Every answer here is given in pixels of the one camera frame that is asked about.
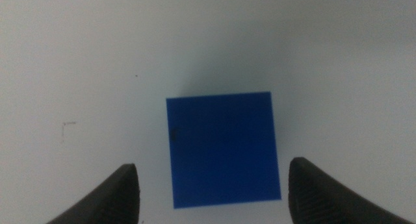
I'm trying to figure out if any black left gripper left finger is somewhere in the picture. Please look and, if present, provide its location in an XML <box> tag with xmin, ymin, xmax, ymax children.
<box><xmin>45</xmin><ymin>162</ymin><xmax>142</xmax><ymax>224</ymax></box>

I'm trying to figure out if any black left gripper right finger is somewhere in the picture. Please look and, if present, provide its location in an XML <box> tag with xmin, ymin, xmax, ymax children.
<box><xmin>287</xmin><ymin>156</ymin><xmax>416</xmax><ymax>224</ymax></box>

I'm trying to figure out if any blue cube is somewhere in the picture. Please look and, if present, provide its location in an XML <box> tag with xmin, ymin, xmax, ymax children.
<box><xmin>165</xmin><ymin>91</ymin><xmax>283</xmax><ymax>210</ymax></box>

